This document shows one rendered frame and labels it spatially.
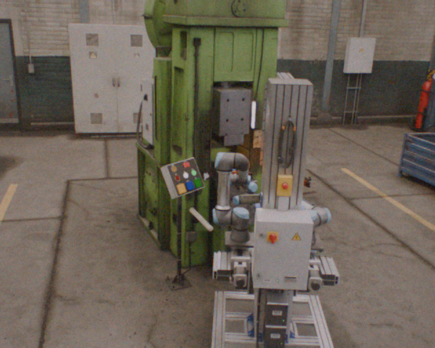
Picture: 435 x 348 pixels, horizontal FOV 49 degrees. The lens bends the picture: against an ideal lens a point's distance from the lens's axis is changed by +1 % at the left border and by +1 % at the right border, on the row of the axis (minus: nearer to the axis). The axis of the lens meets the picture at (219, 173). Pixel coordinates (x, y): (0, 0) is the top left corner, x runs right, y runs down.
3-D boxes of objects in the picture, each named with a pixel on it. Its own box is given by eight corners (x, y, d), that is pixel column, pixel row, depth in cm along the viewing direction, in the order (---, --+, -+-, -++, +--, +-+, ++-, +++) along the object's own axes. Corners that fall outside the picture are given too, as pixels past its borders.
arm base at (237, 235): (250, 243, 350) (250, 230, 347) (229, 242, 350) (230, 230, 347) (249, 234, 364) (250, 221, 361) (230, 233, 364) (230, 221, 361)
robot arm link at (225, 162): (231, 228, 347) (235, 154, 337) (211, 226, 349) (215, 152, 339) (233, 223, 359) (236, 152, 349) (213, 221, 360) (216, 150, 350)
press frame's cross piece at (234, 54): (253, 81, 439) (257, 26, 424) (213, 82, 423) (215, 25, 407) (233, 74, 477) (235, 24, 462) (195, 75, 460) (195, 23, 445)
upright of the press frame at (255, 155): (265, 252, 509) (282, 27, 434) (244, 256, 498) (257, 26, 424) (246, 235, 546) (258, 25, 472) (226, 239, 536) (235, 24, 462)
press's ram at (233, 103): (257, 132, 442) (259, 90, 429) (219, 136, 426) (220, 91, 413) (236, 123, 477) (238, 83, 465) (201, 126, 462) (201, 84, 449)
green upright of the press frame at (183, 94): (208, 264, 482) (215, 25, 407) (184, 268, 471) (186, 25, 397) (192, 244, 519) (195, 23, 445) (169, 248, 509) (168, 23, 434)
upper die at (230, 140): (243, 144, 439) (244, 134, 436) (224, 146, 431) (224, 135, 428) (224, 133, 475) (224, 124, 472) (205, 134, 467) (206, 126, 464)
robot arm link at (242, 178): (251, 151, 340) (250, 175, 386) (236, 150, 341) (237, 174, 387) (250, 166, 336) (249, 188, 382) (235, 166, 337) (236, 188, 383)
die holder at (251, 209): (255, 223, 466) (257, 180, 451) (220, 229, 450) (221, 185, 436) (230, 203, 514) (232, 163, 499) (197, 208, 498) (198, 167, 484)
